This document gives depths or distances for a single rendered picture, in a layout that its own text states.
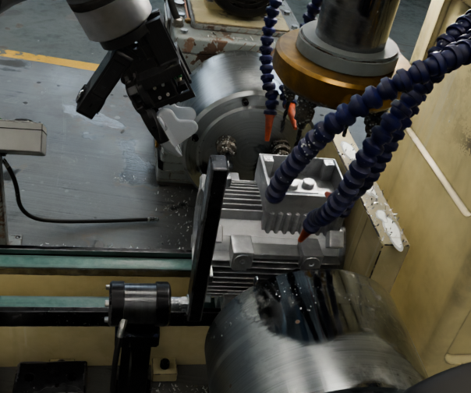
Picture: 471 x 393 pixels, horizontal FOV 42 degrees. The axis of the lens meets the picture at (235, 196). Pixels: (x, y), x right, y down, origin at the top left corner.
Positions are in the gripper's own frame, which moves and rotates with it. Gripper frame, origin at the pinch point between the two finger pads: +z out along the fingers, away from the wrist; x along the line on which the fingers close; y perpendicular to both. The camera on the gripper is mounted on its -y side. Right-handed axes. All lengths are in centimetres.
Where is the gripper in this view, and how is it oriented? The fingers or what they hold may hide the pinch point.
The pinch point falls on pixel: (171, 150)
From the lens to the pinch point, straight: 91.0
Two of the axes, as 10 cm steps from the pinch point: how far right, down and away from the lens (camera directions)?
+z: 3.5, 7.1, 6.1
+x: -1.3, -6.1, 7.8
